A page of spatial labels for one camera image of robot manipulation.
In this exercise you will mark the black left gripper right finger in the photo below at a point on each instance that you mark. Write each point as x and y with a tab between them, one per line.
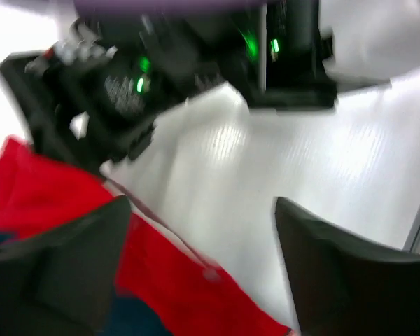
345	285

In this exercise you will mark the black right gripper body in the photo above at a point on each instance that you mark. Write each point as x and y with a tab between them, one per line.
95	97

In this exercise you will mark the red pink patterned pillowcase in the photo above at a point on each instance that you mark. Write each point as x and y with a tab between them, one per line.
161	286

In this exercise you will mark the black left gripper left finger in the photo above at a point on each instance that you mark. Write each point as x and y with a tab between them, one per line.
61	282

